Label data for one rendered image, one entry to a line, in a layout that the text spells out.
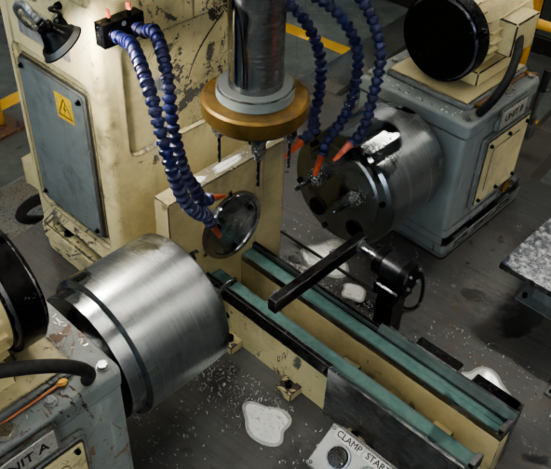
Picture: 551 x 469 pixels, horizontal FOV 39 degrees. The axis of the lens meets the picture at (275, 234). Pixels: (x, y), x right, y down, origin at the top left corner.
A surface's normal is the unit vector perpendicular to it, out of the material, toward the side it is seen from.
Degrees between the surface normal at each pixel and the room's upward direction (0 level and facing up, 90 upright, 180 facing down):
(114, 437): 90
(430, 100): 0
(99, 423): 90
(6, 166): 0
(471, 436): 90
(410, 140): 36
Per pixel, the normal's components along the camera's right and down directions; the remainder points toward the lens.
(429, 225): -0.69, 0.46
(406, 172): 0.61, -0.05
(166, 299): 0.41, -0.39
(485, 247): 0.04, -0.75
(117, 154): 0.72, 0.48
